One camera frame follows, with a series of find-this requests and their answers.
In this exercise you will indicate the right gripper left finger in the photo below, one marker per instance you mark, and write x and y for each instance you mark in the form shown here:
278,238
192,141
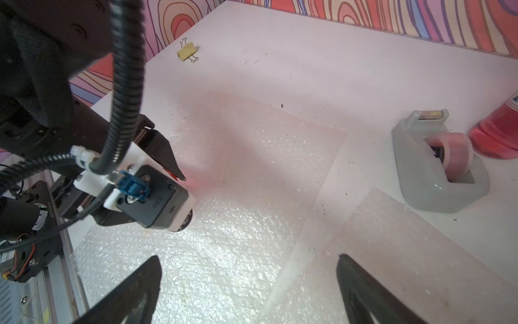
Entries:
133,301

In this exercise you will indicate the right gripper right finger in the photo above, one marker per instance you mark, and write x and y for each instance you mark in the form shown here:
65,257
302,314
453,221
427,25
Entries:
366,300

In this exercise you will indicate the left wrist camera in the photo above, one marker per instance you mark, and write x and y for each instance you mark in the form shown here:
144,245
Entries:
143,192

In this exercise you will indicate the bubble wrap sheet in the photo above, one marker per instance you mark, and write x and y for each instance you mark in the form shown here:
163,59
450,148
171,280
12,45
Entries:
256,172
423,268

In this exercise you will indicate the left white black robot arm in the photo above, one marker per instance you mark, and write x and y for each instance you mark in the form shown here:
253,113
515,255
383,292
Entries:
43,45

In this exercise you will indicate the grey tape dispenser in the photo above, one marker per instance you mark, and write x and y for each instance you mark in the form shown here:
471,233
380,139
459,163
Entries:
438,170

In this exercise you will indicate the yellow binder clip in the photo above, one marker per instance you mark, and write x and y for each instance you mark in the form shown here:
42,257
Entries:
187,51

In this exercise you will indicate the aluminium front rail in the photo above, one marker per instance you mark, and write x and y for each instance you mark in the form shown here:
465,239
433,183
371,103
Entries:
56,294

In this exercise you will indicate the right pink drink bottle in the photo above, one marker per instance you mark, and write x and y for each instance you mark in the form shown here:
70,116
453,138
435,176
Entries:
496,135

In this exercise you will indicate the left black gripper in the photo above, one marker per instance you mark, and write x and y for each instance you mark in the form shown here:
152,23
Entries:
89,130

